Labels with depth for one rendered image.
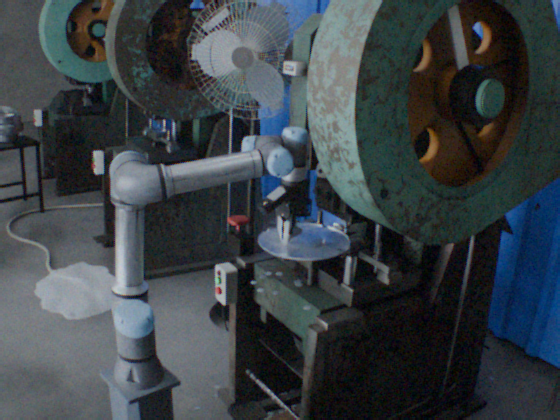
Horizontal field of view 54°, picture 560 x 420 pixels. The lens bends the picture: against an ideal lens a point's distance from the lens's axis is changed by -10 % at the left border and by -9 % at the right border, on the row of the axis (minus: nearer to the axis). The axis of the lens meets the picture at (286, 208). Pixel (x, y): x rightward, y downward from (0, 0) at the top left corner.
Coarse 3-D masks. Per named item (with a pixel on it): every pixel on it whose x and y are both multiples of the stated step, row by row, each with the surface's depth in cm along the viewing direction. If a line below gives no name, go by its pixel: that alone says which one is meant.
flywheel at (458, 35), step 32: (480, 0) 149; (448, 32) 145; (512, 32) 159; (448, 64) 148; (480, 64) 156; (512, 64) 164; (416, 96) 146; (448, 96) 146; (480, 96) 140; (512, 96) 168; (416, 128) 149; (448, 128) 156; (512, 128) 169; (448, 160) 159; (480, 160) 168
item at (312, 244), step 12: (276, 228) 202; (312, 228) 203; (264, 240) 192; (276, 240) 192; (300, 240) 191; (312, 240) 192; (324, 240) 193; (336, 240) 193; (348, 240) 194; (276, 252) 184; (288, 252) 184; (300, 252) 184; (312, 252) 184; (324, 252) 185; (336, 252) 185
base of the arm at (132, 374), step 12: (120, 360) 165; (132, 360) 163; (144, 360) 164; (156, 360) 168; (120, 372) 165; (132, 372) 164; (144, 372) 164; (156, 372) 167; (120, 384) 165; (132, 384) 164; (144, 384) 164; (156, 384) 167
